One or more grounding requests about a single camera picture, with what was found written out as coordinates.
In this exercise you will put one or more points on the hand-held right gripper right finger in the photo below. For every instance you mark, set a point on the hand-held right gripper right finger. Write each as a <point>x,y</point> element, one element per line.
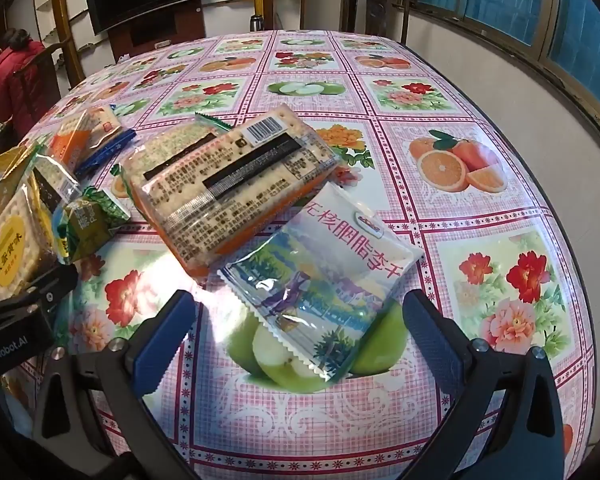
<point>430,340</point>

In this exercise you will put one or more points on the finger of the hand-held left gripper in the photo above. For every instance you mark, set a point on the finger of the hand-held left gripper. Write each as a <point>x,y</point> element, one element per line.
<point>50,285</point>

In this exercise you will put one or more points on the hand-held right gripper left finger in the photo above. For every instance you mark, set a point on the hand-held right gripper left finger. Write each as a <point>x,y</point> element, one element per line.
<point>162,345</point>

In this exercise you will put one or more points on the yellow label cracker packet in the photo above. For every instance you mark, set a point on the yellow label cracker packet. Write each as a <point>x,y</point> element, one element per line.
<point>10,240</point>

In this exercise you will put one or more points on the yellow cardboard box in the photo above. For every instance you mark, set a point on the yellow cardboard box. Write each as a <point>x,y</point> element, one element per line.
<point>0,165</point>

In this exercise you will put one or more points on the white dried plum packet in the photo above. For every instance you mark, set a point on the white dried plum packet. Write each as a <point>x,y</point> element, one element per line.
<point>320,270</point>

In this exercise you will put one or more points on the small orange cracker packet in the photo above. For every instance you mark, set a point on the small orange cracker packet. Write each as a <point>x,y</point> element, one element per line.
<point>72,142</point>

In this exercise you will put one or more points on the large orange cracker packet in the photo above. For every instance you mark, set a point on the large orange cracker packet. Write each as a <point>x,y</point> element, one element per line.
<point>230,185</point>

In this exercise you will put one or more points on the green cracker packet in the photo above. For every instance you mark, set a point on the green cracker packet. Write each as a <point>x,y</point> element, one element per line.
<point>180,142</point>

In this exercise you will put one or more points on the small green snack packet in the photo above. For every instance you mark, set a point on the small green snack packet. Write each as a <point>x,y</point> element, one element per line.
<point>87,225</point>

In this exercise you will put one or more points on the blue cracker packet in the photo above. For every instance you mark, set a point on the blue cracker packet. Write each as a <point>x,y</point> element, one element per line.
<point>105,152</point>

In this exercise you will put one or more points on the dark wooden chair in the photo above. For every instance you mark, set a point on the dark wooden chair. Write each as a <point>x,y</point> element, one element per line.
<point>50,85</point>
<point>380,5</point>

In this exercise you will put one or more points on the fruit and flower printed tablecloth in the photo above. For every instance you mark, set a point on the fruit and flower printed tablecloth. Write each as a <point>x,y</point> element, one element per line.
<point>480,110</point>

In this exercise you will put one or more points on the dark wooden television cabinet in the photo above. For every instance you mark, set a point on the dark wooden television cabinet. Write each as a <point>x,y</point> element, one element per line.
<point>180,25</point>

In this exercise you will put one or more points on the steel thermos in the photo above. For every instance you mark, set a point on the steel thermos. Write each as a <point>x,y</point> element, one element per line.
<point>256,22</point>

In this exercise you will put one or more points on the blue glass window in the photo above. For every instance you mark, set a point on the blue glass window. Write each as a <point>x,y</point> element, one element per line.
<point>505,0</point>

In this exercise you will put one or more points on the golden wooden shelf frame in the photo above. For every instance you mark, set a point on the golden wooden shelf frame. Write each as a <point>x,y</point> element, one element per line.
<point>62,15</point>

